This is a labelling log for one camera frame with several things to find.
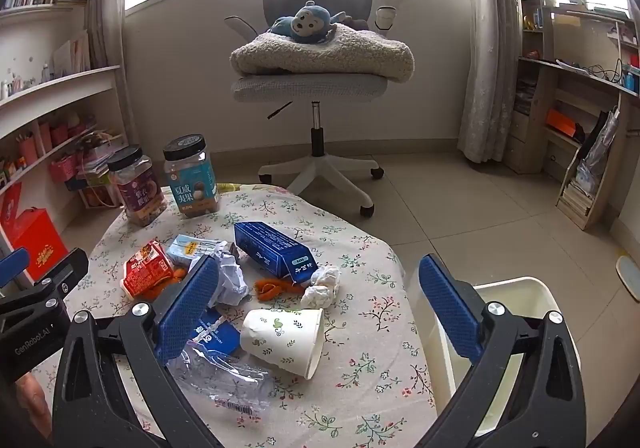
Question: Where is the red snack packet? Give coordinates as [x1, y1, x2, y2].
[121, 240, 173, 299]

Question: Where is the curled orange peel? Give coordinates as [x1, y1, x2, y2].
[254, 277, 303, 301]

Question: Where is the teal label snack jar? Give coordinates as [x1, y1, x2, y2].
[163, 133, 221, 219]

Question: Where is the blue monkey plush toy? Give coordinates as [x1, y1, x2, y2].
[267, 2, 351, 46]

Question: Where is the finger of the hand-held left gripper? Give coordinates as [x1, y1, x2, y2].
[0, 248, 90, 313]
[0, 248, 32, 287]

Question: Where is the person's left hand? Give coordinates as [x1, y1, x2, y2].
[15, 370, 55, 444]

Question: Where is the orange box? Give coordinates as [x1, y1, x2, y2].
[545, 108, 583, 141]

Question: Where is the long dark blue box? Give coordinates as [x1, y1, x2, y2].
[234, 221, 319, 281]

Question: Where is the red gift box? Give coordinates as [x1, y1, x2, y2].
[0, 183, 70, 281]

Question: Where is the light blue milk carton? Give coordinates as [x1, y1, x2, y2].
[166, 234, 236, 271]

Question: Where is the beige fleece blanket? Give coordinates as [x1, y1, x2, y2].
[230, 22, 416, 83]

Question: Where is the pink storage basket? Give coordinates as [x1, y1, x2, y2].
[50, 153, 87, 183]

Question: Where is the wooden desk shelf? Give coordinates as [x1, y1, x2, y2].
[505, 0, 640, 231]

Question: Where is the clear plastic bottle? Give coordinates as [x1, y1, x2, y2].
[165, 343, 276, 416]

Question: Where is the white plastic tray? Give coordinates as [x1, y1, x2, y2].
[430, 277, 581, 434]

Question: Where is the white paper cup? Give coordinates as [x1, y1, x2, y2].
[240, 308, 325, 380]

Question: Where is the grey office chair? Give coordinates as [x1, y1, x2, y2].
[224, 0, 397, 219]

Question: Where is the grey plastic bag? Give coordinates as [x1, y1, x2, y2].
[575, 110, 621, 199]

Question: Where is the beige curtain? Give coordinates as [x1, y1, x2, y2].
[457, 0, 526, 163]
[82, 0, 133, 73]

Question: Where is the crumpled white tissue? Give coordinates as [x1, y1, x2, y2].
[301, 265, 341, 309]

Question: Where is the wooden book rack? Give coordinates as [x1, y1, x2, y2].
[556, 178, 601, 231]

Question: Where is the white paper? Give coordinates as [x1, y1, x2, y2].
[200, 248, 249, 309]

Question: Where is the light blue slipper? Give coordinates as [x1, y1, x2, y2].
[616, 255, 640, 301]

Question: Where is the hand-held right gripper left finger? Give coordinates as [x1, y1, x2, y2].
[52, 255, 223, 448]

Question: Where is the white bookshelf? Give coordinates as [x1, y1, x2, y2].
[0, 0, 131, 209]

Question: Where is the maroon label snack jar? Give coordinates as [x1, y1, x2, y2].
[107, 145, 167, 227]

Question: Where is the blue biscuit box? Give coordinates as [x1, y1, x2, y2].
[187, 308, 242, 356]

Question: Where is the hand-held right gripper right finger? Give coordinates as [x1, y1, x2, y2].
[418, 254, 587, 448]

